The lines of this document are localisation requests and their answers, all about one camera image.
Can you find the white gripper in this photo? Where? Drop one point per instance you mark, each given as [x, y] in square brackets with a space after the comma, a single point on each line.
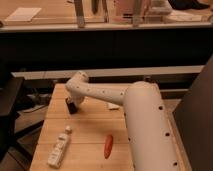
[76, 100]

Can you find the black eraser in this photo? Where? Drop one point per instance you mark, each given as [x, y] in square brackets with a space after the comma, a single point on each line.
[72, 108]

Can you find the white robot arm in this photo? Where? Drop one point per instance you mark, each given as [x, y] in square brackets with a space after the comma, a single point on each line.
[149, 133]

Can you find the orange carrot toy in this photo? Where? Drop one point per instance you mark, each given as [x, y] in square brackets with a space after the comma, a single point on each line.
[108, 146]

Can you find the white tube bottle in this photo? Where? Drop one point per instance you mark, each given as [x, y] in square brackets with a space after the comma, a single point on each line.
[57, 153]

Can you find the black chair left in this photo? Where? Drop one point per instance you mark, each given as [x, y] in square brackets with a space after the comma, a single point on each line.
[8, 100]

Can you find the white paper sheet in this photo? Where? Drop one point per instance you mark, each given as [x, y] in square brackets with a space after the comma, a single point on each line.
[23, 14]

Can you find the dark panel right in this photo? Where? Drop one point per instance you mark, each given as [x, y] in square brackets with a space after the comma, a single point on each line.
[194, 119]

